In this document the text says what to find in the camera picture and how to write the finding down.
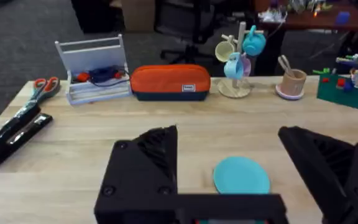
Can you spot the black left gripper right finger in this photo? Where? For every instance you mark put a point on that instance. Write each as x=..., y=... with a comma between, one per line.
x=331, y=174

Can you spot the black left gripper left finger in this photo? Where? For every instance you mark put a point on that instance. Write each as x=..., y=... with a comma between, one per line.
x=141, y=174

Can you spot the teal round plate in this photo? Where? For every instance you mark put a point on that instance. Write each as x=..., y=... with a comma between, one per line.
x=241, y=175

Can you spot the pale round coaster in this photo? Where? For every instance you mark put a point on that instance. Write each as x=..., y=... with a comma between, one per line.
x=287, y=95

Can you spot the green board with toy blocks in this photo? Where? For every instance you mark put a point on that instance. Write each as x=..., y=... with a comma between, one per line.
x=351, y=85

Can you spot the orange and navy zip bag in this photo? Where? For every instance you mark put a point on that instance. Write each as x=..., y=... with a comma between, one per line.
x=170, y=81

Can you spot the beige cup with utensils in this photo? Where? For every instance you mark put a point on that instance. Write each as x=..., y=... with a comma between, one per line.
x=292, y=81

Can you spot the white box with tools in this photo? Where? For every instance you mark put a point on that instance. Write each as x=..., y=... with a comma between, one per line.
x=93, y=71

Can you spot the black stapler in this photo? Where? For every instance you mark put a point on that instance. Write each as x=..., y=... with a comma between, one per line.
x=12, y=137

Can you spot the wooden cup stand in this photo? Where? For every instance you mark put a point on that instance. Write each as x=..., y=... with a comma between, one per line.
x=237, y=74

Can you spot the lilac cup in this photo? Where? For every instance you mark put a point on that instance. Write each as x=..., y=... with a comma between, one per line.
x=246, y=65

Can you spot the light blue cup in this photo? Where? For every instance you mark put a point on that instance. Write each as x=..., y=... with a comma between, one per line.
x=233, y=67

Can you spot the cream cup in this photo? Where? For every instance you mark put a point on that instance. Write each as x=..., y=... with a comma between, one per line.
x=224, y=50

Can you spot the black office chair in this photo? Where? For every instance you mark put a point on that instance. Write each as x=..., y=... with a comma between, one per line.
x=186, y=28

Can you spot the teal cup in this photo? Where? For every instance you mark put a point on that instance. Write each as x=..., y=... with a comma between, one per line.
x=254, y=42

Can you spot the brown wooden desk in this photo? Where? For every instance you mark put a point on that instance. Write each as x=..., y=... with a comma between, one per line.
x=315, y=21

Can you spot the cardboard box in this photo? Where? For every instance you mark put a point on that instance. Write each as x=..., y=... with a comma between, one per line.
x=137, y=14

